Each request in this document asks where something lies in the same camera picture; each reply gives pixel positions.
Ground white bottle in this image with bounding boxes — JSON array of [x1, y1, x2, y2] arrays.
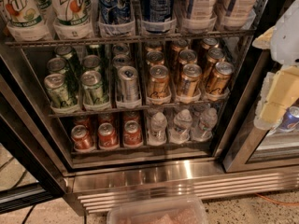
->
[[216, 0, 256, 31], [178, 0, 217, 34]]

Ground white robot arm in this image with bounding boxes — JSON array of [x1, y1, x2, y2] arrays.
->
[[253, 0, 299, 130]]

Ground gold can front right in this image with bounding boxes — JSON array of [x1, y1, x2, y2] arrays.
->
[[205, 62, 235, 95]]

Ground blue pepsi bottle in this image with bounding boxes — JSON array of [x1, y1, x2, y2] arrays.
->
[[98, 0, 135, 36], [139, 0, 174, 34]]

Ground white bottle right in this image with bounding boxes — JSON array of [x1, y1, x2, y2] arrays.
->
[[216, 0, 256, 31]]

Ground gold can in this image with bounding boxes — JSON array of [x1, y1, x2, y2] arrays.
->
[[146, 50, 164, 66], [148, 65, 169, 99], [177, 63, 202, 97], [203, 48, 225, 79], [205, 62, 235, 95], [178, 49, 197, 66]]

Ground upper wire shelf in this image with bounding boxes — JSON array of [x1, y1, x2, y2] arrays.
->
[[5, 29, 255, 48]]

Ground silver can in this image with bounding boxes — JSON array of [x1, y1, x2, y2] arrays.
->
[[112, 54, 133, 69], [118, 66, 139, 102]]

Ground blue pepsi bottle right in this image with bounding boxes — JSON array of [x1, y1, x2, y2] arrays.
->
[[139, 0, 174, 34]]

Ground glass fridge door right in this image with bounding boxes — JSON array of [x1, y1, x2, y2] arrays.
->
[[221, 49, 299, 173]]

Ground orange cable on floor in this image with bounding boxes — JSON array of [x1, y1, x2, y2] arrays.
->
[[254, 192, 299, 207]]

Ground silver can front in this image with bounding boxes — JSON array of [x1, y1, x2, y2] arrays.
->
[[118, 66, 139, 102]]

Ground clear water bottle right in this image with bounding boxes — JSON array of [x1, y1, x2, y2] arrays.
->
[[193, 108, 218, 142]]

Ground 7up bottle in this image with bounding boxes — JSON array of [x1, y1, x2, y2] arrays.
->
[[52, 0, 92, 39], [0, 0, 53, 41]]

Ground clear plastic container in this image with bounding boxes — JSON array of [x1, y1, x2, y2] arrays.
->
[[107, 195, 208, 224]]

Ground green can front left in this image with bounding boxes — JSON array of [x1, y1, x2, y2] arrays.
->
[[44, 73, 78, 108]]

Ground open fridge door left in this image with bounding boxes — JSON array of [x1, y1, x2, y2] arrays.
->
[[0, 61, 64, 214]]

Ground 7up bottle far left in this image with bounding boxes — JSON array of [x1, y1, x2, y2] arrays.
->
[[0, 0, 53, 41]]

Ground middle wire shelf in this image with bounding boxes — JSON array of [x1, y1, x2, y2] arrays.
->
[[48, 98, 228, 118]]

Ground green can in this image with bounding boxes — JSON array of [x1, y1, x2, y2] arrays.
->
[[44, 73, 78, 108], [47, 57, 74, 77], [82, 55, 102, 72], [80, 70, 108, 105]]

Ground gold can front middle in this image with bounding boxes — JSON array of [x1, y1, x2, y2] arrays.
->
[[177, 63, 202, 97]]

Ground wire shelf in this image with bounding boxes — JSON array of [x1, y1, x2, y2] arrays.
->
[[48, 98, 228, 118], [5, 29, 255, 48]]

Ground red coke can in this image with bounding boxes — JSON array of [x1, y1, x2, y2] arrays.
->
[[74, 116, 93, 131], [98, 113, 115, 125], [71, 125, 94, 152], [97, 122, 119, 149], [123, 120, 142, 146], [122, 111, 140, 123]]

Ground blue pepsi bottle left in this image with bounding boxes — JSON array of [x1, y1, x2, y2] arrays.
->
[[98, 0, 135, 36]]

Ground clear water bottle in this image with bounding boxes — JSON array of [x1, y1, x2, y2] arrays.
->
[[173, 109, 192, 140], [193, 108, 218, 142], [150, 112, 167, 143]]

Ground blue can behind glass door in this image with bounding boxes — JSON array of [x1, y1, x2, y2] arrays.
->
[[278, 106, 299, 132]]

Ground clear water bottle middle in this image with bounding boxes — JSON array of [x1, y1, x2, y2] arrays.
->
[[173, 109, 192, 140]]

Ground white bottle left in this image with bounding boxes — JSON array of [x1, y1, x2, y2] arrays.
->
[[178, 0, 217, 34]]

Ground green can front right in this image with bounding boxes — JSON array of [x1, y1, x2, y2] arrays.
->
[[80, 70, 108, 105]]

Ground clear water bottle left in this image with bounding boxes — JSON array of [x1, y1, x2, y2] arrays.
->
[[150, 112, 167, 143]]

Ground gold can front left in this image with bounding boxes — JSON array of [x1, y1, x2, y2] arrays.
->
[[148, 65, 169, 99]]

